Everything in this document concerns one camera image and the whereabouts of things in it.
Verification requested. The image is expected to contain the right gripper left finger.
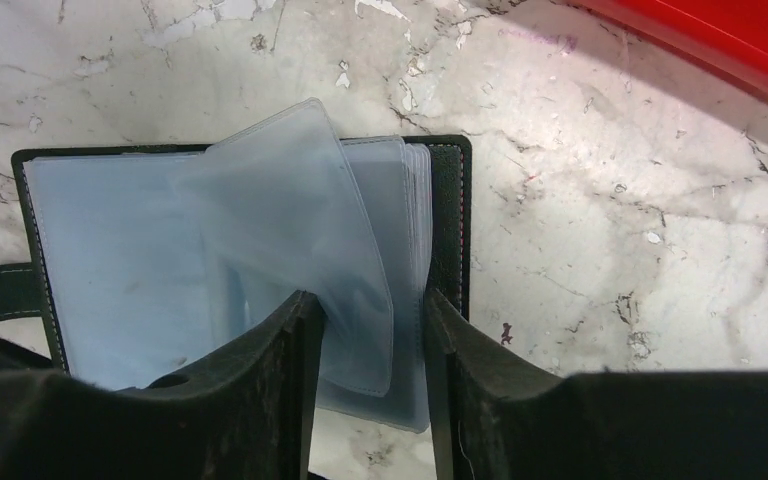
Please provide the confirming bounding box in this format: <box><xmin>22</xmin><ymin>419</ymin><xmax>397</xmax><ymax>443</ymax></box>
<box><xmin>0</xmin><ymin>292</ymin><xmax>325</xmax><ymax>479</ymax></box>

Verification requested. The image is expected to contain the black leather card holder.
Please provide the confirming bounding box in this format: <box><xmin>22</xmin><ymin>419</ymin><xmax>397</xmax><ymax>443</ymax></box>
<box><xmin>0</xmin><ymin>98</ymin><xmax>472</xmax><ymax>432</ymax></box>

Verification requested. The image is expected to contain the red plastic bin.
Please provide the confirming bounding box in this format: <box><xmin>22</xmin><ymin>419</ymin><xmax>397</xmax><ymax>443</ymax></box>
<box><xmin>579</xmin><ymin>0</ymin><xmax>768</xmax><ymax>95</ymax></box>

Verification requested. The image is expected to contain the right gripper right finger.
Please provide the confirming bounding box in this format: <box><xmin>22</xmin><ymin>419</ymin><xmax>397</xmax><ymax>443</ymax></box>
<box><xmin>424</xmin><ymin>289</ymin><xmax>768</xmax><ymax>479</ymax></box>

